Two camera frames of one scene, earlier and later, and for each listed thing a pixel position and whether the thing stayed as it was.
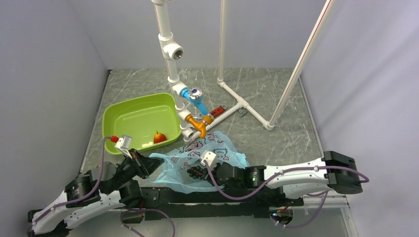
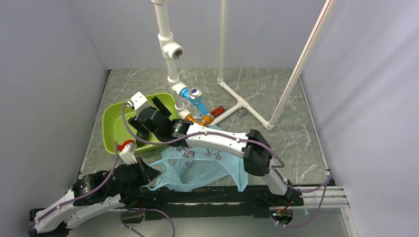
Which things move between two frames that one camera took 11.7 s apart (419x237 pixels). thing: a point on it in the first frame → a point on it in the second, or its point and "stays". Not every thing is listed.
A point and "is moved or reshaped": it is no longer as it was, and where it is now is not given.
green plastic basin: (148, 120) stays
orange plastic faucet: (200, 126) stays
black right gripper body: (241, 187) → (160, 136)
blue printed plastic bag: (172, 176) is moved or reshaped
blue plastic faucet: (193, 95) stays
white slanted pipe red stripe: (300, 66) stays
